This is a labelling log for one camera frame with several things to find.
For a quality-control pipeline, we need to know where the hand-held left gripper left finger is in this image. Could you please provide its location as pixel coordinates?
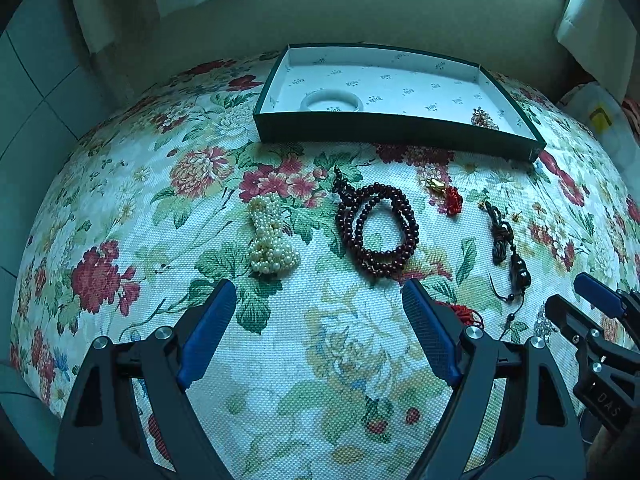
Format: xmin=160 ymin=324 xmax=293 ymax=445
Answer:
xmin=54 ymin=279 xmax=238 ymax=480

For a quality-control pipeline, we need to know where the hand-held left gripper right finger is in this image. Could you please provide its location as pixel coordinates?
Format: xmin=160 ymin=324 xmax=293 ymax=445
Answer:
xmin=402 ymin=279 xmax=587 ymax=480

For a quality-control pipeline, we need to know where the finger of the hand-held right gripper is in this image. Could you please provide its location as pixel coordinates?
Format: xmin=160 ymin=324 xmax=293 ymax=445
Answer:
xmin=574 ymin=272 xmax=640 ymax=321
xmin=545 ymin=295 xmax=640 ymax=433

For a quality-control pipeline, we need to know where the large gold red knot pendant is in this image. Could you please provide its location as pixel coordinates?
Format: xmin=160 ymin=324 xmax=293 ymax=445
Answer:
xmin=435 ymin=301 xmax=485 ymax=333

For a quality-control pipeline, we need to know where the black cord pendant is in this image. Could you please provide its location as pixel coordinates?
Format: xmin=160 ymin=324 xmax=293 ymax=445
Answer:
xmin=480 ymin=201 xmax=532 ymax=343

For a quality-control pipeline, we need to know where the pearl bracelet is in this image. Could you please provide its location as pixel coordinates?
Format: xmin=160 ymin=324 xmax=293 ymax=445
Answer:
xmin=248 ymin=195 xmax=301 ymax=276

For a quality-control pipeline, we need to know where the small gold red knot pendant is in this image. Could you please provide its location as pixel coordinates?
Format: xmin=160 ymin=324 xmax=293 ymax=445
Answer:
xmin=425 ymin=177 xmax=463 ymax=217

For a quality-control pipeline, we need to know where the dark red bead bracelet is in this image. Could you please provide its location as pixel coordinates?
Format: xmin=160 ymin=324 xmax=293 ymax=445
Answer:
xmin=331 ymin=166 xmax=420 ymax=272

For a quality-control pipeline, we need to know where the green cardboard box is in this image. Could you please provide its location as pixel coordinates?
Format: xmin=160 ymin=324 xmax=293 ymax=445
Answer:
xmin=252 ymin=44 xmax=547 ymax=162

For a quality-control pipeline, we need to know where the floral tablecloth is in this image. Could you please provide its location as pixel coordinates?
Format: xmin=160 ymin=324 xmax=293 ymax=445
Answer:
xmin=10 ymin=50 xmax=640 ymax=480

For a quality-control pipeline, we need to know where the white plastic bag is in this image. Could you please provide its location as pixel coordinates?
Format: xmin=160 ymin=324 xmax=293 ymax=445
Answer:
xmin=557 ymin=82 xmax=640 ymax=171

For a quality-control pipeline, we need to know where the white jade bangle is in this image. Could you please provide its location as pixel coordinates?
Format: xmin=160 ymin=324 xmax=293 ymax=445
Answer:
xmin=300 ymin=91 xmax=364 ymax=113

